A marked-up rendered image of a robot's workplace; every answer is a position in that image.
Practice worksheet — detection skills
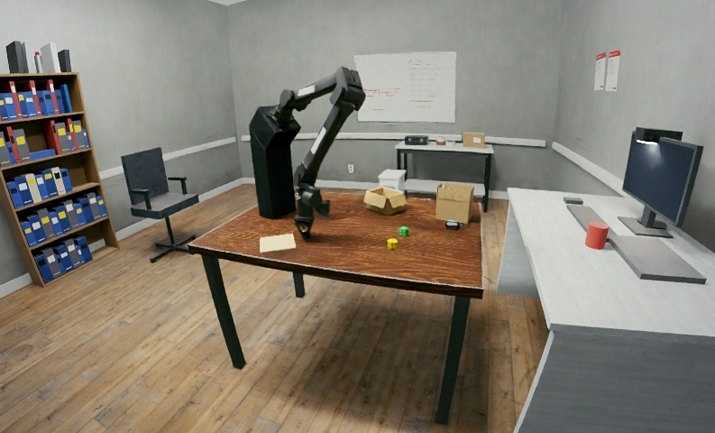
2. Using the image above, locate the beige mat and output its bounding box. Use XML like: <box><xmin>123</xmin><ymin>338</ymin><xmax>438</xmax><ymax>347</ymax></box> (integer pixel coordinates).
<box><xmin>261</xmin><ymin>234</ymin><xmax>296</xmax><ymax>253</ymax></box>

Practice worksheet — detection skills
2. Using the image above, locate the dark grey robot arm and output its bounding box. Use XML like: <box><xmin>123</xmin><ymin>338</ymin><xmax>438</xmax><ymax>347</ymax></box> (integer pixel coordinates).
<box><xmin>266</xmin><ymin>66</ymin><xmax>366</xmax><ymax>217</ymax></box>

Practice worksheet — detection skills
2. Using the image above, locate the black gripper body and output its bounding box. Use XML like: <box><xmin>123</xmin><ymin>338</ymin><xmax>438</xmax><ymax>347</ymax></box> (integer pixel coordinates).
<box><xmin>294</xmin><ymin>202</ymin><xmax>315</xmax><ymax>225</ymax></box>

